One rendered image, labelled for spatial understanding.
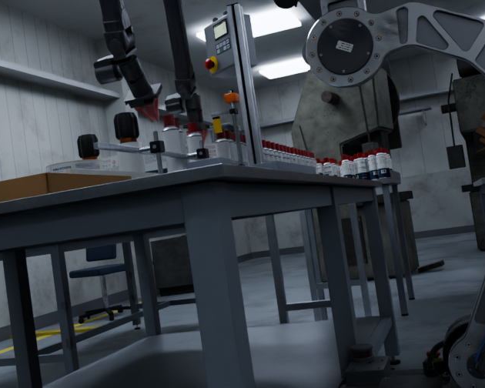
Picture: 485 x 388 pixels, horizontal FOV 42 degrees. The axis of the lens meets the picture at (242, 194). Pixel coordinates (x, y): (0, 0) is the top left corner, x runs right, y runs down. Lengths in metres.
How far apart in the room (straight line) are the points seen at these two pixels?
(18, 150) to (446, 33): 5.28
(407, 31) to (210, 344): 0.93
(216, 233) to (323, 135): 5.30
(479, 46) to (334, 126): 4.68
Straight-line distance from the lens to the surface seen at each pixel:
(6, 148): 6.32
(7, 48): 6.69
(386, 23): 1.63
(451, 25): 1.62
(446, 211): 11.42
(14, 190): 1.18
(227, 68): 2.31
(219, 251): 0.99
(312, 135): 6.30
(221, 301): 1.00
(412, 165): 11.46
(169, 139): 1.89
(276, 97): 12.01
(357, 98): 6.18
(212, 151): 2.52
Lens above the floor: 0.74
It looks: 2 degrees up
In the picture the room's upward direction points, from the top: 8 degrees counter-clockwise
